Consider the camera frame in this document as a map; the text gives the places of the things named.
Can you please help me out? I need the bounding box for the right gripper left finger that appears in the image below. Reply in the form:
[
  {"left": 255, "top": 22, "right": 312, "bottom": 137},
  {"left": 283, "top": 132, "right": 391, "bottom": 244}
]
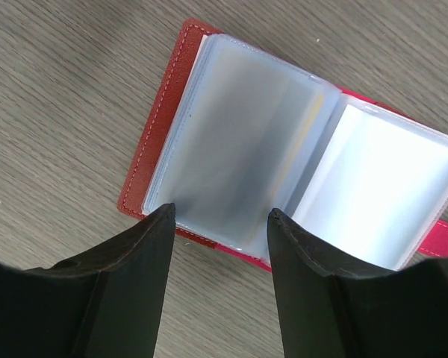
[{"left": 0, "top": 204, "right": 175, "bottom": 357}]

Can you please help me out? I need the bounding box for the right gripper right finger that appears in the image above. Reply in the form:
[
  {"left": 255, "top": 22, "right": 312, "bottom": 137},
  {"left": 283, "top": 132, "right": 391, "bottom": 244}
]
[{"left": 267, "top": 209, "right": 448, "bottom": 357}]

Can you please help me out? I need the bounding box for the red leather card holder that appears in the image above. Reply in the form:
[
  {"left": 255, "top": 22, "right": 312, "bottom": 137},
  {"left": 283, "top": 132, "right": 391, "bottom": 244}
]
[{"left": 117, "top": 19, "right": 448, "bottom": 270}]

